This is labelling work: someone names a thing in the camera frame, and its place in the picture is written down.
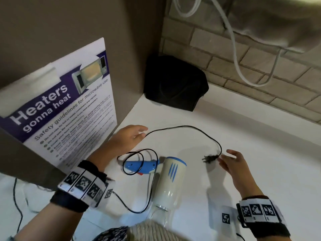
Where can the person's right forearm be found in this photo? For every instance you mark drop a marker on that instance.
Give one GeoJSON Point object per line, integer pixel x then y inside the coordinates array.
{"type": "Point", "coordinates": [250, 191]}

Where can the black fabric bag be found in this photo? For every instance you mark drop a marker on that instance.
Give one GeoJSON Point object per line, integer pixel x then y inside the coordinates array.
{"type": "Point", "coordinates": [175, 82]}

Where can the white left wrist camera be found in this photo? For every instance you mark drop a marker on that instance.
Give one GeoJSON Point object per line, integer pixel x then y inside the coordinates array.
{"type": "Point", "coordinates": [109, 193]}

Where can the purple and white poster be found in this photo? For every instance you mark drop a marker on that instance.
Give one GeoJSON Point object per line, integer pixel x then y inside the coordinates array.
{"type": "Point", "coordinates": [62, 117]}

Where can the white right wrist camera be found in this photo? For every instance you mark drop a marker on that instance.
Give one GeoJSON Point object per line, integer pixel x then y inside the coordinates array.
{"type": "Point", "coordinates": [227, 217]}

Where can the steel wall hand dryer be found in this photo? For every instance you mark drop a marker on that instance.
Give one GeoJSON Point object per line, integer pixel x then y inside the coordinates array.
{"type": "Point", "coordinates": [275, 20]}

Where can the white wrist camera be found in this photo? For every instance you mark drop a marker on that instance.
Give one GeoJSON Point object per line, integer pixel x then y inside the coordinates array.
{"type": "Point", "coordinates": [109, 193]}
{"type": "Point", "coordinates": [227, 217]}

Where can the blue and white hair dryer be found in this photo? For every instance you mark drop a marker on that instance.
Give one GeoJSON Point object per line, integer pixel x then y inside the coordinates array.
{"type": "Point", "coordinates": [170, 185]}

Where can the person's right hand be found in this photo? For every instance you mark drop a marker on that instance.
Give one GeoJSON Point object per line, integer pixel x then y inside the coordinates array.
{"type": "Point", "coordinates": [238, 170]}

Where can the person's left hand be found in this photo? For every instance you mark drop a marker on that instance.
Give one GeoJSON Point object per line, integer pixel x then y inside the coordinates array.
{"type": "Point", "coordinates": [128, 138]}

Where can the right wristband with marker tags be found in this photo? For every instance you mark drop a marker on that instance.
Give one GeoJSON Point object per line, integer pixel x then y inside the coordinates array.
{"type": "Point", "coordinates": [260, 213]}

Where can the person's left forearm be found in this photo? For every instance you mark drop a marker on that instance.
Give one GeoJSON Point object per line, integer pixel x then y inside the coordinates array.
{"type": "Point", "coordinates": [100, 155]}

